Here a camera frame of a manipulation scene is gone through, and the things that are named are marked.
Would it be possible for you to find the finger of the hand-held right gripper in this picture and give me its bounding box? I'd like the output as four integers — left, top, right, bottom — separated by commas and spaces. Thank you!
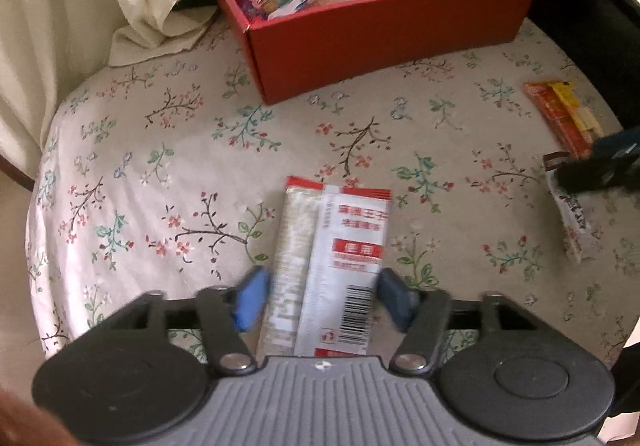
556, 153, 640, 193
591, 125, 640, 159

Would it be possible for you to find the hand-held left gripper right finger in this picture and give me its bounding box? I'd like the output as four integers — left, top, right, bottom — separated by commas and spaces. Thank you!
376, 267, 541, 375

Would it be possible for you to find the cream blanket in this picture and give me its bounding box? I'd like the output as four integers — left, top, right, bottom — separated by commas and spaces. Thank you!
0, 0, 213, 177

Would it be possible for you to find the black glossy table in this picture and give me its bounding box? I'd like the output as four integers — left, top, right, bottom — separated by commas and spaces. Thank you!
442, 0, 640, 132

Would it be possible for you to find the red cardboard box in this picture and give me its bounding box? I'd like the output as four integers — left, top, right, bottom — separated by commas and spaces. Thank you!
206, 0, 536, 106

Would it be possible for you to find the white red-print snack packet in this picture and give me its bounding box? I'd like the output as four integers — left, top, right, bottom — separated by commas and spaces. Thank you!
257, 175, 394, 358

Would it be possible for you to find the orange yellow snack packet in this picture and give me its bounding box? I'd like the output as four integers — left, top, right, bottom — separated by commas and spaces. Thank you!
523, 80, 605, 160

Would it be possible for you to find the brown white snack packet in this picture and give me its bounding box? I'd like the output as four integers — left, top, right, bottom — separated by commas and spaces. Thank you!
543, 151, 603, 263

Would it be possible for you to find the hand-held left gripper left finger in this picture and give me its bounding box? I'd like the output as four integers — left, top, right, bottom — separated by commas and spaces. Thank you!
106, 266, 273, 375

